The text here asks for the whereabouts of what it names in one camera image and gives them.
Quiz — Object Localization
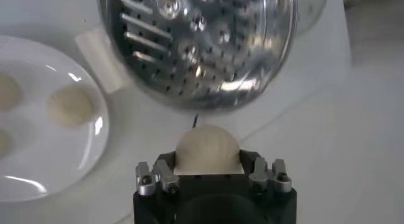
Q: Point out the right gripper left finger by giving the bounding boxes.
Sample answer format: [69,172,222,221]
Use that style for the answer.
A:
[135,151,181,196]

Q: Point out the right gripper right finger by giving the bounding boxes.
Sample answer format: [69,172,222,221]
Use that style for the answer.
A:
[239,149,293,194]

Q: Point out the white steamed baozi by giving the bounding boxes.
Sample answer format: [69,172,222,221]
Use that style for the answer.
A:
[47,83,97,128]
[173,123,246,175]
[0,129,13,160]
[0,72,23,112]

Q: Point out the stainless steel steamer basket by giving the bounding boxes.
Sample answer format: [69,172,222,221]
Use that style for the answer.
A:
[97,0,299,112]

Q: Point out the stainless steel steamer pot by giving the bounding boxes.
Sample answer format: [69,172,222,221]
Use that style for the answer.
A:
[74,25,131,94]

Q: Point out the white round plate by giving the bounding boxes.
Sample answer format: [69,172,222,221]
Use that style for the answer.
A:
[0,34,110,203]

